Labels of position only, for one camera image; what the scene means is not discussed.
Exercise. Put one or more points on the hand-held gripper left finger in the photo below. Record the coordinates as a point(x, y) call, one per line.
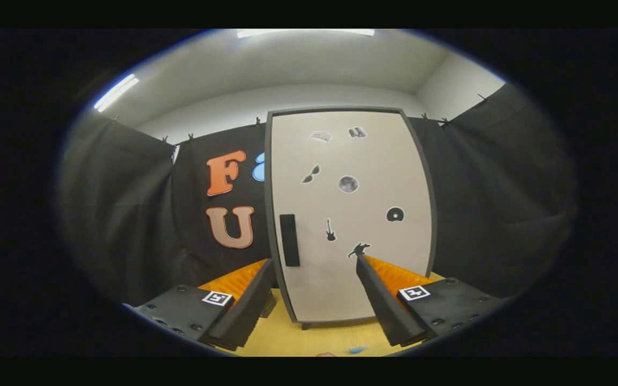
point(250, 305)

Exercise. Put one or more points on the white cabinet door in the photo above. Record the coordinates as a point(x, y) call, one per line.
point(330, 289)

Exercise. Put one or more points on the black backdrop cloth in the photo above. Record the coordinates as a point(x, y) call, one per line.
point(491, 203)

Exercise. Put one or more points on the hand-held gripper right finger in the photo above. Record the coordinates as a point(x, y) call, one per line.
point(381, 305)

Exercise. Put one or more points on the ceiling light panel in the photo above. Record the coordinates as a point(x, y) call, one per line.
point(303, 32)
point(116, 92)

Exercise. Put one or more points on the grey cabinet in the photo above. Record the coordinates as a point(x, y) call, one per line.
point(267, 203)

